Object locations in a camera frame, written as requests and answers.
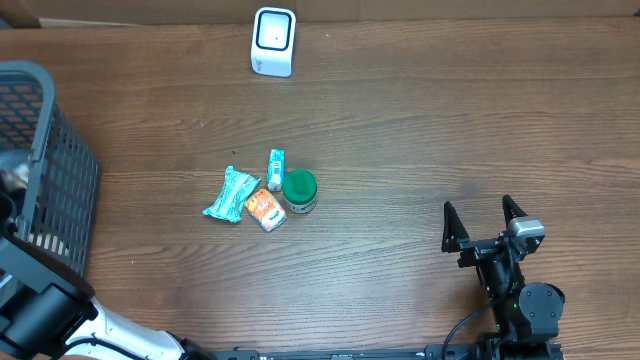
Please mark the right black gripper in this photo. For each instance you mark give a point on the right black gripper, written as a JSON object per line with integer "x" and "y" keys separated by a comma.
{"x": 455, "y": 235}

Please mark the green lid jar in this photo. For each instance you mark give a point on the green lid jar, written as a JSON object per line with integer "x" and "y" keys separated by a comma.
{"x": 300, "y": 191}

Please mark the small teal white carton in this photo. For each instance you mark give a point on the small teal white carton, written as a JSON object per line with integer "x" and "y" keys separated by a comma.
{"x": 276, "y": 170}

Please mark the orange snack packet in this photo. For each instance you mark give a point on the orange snack packet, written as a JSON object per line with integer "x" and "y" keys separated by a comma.
{"x": 266, "y": 210}

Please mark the teal snack bar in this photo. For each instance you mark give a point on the teal snack bar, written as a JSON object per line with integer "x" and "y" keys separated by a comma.
{"x": 237, "y": 188}

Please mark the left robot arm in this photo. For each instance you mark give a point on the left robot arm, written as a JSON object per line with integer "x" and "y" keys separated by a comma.
{"x": 48, "y": 309}

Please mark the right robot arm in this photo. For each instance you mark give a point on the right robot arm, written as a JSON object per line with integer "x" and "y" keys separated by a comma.
{"x": 526, "y": 314}

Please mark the white barcode scanner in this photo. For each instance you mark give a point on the white barcode scanner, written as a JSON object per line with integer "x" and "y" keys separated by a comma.
{"x": 272, "y": 43}

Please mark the grey plastic mesh basket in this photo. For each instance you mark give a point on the grey plastic mesh basket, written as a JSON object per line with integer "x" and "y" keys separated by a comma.
{"x": 55, "y": 174}

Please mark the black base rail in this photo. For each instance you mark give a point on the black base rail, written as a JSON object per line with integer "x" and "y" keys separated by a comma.
{"x": 430, "y": 352}

